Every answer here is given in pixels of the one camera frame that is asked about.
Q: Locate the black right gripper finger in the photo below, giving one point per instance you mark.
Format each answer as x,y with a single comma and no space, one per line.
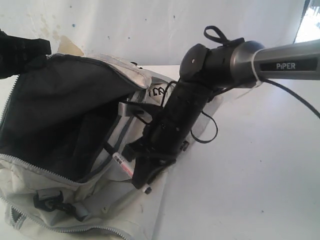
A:
145,171

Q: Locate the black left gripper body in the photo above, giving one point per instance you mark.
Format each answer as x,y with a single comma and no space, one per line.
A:
19,55

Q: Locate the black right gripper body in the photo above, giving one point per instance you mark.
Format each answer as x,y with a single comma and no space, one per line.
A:
162,138

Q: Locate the white marker black cap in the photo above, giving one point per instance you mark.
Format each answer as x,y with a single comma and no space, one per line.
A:
129,170

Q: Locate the white fabric backpack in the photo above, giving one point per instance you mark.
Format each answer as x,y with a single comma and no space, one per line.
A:
59,130

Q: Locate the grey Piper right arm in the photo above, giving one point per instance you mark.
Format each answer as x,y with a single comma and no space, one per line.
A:
204,74

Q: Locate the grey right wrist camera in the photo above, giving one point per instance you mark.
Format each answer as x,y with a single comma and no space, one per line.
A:
127,108

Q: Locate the dark window frame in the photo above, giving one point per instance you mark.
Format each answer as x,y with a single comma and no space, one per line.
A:
309,26

